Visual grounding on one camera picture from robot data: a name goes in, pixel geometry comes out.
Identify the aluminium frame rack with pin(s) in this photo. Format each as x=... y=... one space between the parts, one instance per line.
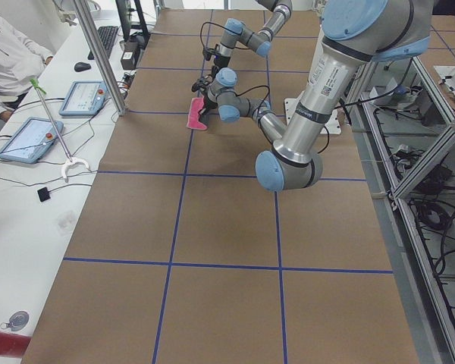
x=407 y=109

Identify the near teach pendant tablet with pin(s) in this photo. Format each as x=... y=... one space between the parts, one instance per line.
x=30 y=142

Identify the teach pendant tablet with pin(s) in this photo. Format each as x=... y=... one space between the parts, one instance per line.
x=30 y=142
x=84 y=99

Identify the reacher grabber tool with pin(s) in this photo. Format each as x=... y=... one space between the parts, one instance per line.
x=70 y=159

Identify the person in white shirt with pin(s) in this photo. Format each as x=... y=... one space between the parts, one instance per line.
x=21 y=60

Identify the black box with label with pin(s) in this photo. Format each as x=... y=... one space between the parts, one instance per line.
x=130 y=56

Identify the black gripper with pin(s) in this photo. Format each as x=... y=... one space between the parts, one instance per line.
x=222 y=61
x=210 y=102

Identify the clear plastic dish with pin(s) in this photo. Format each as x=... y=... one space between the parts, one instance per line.
x=66 y=222

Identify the pink towel with grey back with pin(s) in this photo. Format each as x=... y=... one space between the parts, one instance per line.
x=193 y=119

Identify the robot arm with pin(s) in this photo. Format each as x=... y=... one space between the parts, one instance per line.
x=353 y=33
x=236 y=31

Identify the small black square pad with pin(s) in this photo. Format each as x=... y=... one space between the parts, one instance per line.
x=43 y=194

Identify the red cylinder object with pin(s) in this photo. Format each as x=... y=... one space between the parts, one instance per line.
x=13 y=345

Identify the aluminium frame post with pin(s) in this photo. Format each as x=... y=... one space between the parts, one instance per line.
x=95 y=44

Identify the black computer mouse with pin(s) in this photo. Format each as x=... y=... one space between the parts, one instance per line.
x=81 y=66

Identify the blue tape line crosswise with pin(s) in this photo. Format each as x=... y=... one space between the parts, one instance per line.
x=169 y=174

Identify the black keyboard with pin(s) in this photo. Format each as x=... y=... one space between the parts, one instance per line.
x=108 y=35

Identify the far teach pendant tablet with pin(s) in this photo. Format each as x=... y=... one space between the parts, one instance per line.
x=84 y=99

